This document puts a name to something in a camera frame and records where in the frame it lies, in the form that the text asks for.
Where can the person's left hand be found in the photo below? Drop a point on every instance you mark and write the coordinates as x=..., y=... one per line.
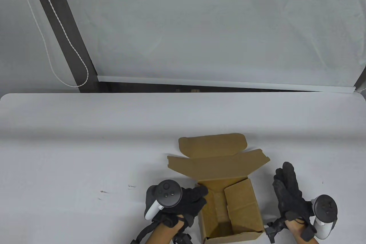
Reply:
x=191, y=201

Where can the person's right hand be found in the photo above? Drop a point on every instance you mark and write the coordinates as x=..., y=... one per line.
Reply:
x=288, y=195

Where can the brown cardboard mailer box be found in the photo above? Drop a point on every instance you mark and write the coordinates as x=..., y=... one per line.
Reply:
x=217, y=166

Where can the person's right forearm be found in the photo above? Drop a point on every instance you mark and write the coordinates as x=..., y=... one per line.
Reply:
x=296, y=231

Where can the person's left forearm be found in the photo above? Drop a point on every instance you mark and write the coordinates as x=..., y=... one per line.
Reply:
x=164, y=234

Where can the white and black left controller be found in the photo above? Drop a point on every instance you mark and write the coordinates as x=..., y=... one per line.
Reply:
x=168, y=194

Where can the white and black controller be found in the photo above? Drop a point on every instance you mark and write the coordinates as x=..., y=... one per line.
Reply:
x=168, y=194
x=326, y=209

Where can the white and black right controller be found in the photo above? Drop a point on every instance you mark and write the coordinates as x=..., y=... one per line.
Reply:
x=326, y=209

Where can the wide white roller blind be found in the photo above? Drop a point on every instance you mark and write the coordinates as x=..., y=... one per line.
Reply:
x=214, y=26

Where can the narrow white roller blind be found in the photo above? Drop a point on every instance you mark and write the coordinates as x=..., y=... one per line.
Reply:
x=17, y=41

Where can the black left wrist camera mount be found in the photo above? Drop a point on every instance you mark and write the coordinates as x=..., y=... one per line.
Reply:
x=180, y=238

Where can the dark window frame edge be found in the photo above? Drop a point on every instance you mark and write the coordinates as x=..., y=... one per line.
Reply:
x=361, y=79

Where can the dark window frame post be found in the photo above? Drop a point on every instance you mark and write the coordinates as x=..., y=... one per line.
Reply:
x=71, y=44

